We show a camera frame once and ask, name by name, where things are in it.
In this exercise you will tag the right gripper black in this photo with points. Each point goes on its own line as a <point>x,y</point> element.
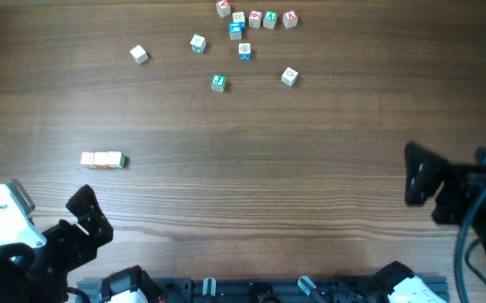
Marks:
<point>443,183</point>

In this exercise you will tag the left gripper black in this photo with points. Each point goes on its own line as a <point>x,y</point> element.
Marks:
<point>70,235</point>

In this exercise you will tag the wooden block red side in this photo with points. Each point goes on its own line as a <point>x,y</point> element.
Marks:
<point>87,159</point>

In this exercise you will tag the plain wooden block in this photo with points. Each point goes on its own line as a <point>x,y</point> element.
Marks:
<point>139,54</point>
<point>100,160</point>

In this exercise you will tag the wooden block faint picture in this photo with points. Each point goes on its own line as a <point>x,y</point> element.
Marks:
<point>115,159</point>

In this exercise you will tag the wooden block circle picture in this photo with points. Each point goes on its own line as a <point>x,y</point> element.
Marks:
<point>218,82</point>

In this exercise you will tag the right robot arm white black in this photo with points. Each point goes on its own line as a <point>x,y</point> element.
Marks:
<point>471,233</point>

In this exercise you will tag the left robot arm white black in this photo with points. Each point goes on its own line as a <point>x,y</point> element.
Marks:
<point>129,285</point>

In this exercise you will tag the wooden block star picture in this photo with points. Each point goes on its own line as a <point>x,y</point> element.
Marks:
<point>289,76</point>

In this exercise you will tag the wooden block green side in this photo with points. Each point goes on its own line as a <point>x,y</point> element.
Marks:
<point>198,43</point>

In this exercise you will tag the red letter A block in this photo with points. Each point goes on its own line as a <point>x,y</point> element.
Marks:
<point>290,19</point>

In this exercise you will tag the wooden block blue side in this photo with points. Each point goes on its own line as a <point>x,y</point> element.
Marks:
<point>244,50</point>

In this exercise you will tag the green letter A block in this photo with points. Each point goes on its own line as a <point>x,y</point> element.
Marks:
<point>269,19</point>

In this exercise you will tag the red number nine block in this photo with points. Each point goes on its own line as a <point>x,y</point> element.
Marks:
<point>255,18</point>

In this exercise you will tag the blue top wooden block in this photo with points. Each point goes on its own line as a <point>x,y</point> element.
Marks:
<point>235,30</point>

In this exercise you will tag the red letter block top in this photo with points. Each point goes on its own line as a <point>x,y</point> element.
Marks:
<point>223,8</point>

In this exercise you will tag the plain top block on blue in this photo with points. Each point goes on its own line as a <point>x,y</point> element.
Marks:
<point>238,17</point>

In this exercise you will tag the black mounting rail base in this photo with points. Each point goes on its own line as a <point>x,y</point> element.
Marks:
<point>337,289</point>

